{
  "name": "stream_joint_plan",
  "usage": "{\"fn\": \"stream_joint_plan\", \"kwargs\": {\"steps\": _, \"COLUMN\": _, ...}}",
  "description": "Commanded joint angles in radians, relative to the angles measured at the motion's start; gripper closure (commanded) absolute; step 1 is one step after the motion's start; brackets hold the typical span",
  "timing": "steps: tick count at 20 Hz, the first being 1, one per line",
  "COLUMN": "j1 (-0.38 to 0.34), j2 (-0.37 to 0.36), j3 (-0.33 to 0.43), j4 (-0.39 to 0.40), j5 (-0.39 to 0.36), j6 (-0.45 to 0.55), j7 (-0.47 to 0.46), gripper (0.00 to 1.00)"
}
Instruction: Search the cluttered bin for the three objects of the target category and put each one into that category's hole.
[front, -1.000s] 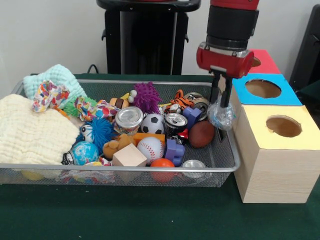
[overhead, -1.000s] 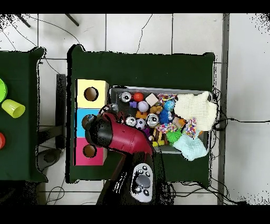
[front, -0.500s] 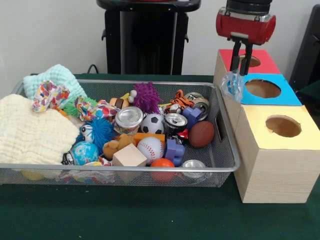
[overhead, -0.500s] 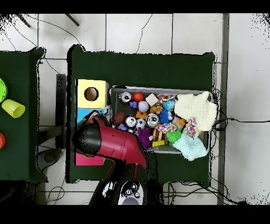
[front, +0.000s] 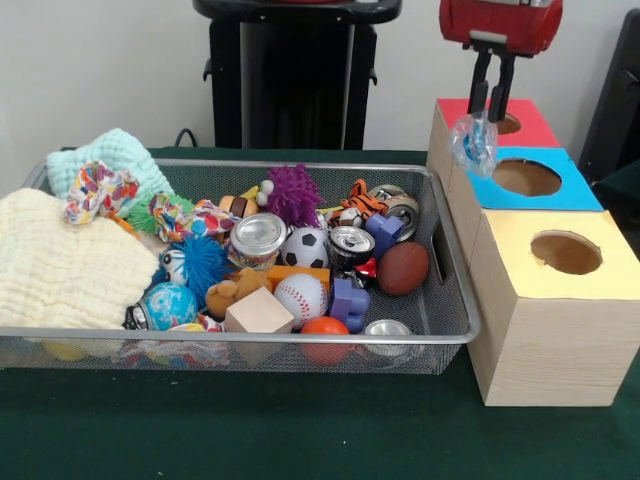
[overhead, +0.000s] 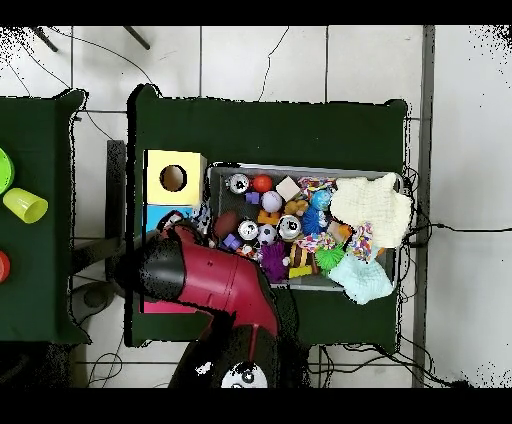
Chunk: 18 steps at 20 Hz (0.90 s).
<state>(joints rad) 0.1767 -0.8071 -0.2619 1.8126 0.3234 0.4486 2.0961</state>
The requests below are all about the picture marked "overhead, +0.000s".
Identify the black stand leg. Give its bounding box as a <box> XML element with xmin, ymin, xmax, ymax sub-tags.
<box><xmin>122</xmin><ymin>25</ymin><xmax>152</xmax><ymax>52</ymax></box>
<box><xmin>29</xmin><ymin>25</ymin><xmax>60</xmax><ymax>53</ymax></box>

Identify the dark green table cloth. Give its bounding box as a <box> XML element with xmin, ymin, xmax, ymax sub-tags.
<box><xmin>124</xmin><ymin>82</ymin><xmax>410</xmax><ymax>349</ymax></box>
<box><xmin>0</xmin><ymin>89</ymin><xmax>92</xmax><ymax>346</ymax></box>

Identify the red black drink can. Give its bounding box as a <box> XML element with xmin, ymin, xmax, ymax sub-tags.
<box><xmin>227</xmin><ymin>172</ymin><xmax>251</xmax><ymax>195</ymax></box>

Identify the wooden box with three holes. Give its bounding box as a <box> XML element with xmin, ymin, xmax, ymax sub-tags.
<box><xmin>141</xmin><ymin>149</ymin><xmax>209</xmax><ymax>315</ymax></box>

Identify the white baseball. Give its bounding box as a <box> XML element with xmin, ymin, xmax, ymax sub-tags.
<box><xmin>260</xmin><ymin>190</ymin><xmax>284</xmax><ymax>214</ymax></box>

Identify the cream waffle cloth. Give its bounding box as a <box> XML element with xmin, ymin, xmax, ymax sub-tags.
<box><xmin>329</xmin><ymin>172</ymin><xmax>413</xmax><ymax>249</ymax></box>

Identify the colourful paper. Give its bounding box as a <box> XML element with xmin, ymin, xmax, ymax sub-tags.
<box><xmin>346</xmin><ymin>221</ymin><xmax>375</xmax><ymax>263</ymax></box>

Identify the green ball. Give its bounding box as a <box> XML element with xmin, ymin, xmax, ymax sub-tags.
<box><xmin>0</xmin><ymin>147</ymin><xmax>16</xmax><ymax>196</ymax></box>

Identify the thin black floor cable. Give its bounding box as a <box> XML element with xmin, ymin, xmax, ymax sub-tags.
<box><xmin>257</xmin><ymin>25</ymin><xmax>290</xmax><ymax>103</ymax></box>

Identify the yellow green plastic cup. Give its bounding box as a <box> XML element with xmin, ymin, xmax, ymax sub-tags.
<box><xmin>2</xmin><ymin>187</ymin><xmax>50</xmax><ymax>224</ymax></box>

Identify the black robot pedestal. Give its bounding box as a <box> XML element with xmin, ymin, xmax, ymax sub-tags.
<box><xmin>277</xmin><ymin>342</ymin><xmax>311</xmax><ymax>388</ymax></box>

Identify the small soccer ball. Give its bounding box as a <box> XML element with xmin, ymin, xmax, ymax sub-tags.
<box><xmin>256</xmin><ymin>224</ymin><xmax>279</xmax><ymax>246</ymax></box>

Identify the crushed silver can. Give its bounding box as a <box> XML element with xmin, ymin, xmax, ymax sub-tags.
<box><xmin>277</xmin><ymin>214</ymin><xmax>302</xmax><ymax>241</ymax></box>

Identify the black upright panel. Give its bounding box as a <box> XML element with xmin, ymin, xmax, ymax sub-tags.
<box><xmin>105</xmin><ymin>139</ymin><xmax>128</xmax><ymax>257</ymax></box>

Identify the mint green cloth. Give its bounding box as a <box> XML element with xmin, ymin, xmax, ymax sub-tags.
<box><xmin>328</xmin><ymin>251</ymin><xmax>395</xmax><ymax>306</ymax></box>

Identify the red orange ball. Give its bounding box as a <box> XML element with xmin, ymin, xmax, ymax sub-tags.
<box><xmin>252</xmin><ymin>174</ymin><xmax>274</xmax><ymax>194</ymax></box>

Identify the clear plastic wrapper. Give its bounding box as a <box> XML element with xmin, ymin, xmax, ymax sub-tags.
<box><xmin>190</xmin><ymin>202</ymin><xmax>213</xmax><ymax>237</ymax></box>

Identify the thick black floor cable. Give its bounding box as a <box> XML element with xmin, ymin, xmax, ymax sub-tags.
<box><xmin>402</xmin><ymin>221</ymin><xmax>512</xmax><ymax>247</ymax></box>

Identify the shallow mesh bin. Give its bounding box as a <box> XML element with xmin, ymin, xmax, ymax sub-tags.
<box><xmin>201</xmin><ymin>161</ymin><xmax>402</xmax><ymax>295</ymax></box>

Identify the plain wooden cube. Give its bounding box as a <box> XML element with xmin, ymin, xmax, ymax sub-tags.
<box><xmin>275</xmin><ymin>175</ymin><xmax>302</xmax><ymax>202</ymax></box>

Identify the purple spiky eyed toy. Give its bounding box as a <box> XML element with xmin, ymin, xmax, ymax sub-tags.
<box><xmin>259</xmin><ymin>240</ymin><xmax>289</xmax><ymax>283</ymax></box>

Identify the black orange drink can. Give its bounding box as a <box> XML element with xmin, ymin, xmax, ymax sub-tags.
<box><xmin>237</xmin><ymin>219</ymin><xmax>260</xmax><ymax>242</ymax></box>

